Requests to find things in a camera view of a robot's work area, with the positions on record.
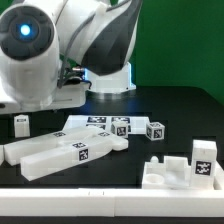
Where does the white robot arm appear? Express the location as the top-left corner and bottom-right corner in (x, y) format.
(0, 0), (143, 114)

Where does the white chair seat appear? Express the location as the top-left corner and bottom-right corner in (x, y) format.
(142, 156), (224, 190)

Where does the white chair back frame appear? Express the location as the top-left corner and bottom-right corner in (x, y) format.
(3, 126), (128, 181)

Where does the white L-shaped wall fence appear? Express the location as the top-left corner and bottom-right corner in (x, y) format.
(0, 172), (224, 217)

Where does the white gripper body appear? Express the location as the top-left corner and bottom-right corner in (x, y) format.
(0, 84), (86, 115)

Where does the white marker cube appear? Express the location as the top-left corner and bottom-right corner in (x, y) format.
(146, 122), (165, 141)
(111, 121), (128, 138)

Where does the white marker base plate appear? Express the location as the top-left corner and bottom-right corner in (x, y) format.
(63, 114), (150, 135)

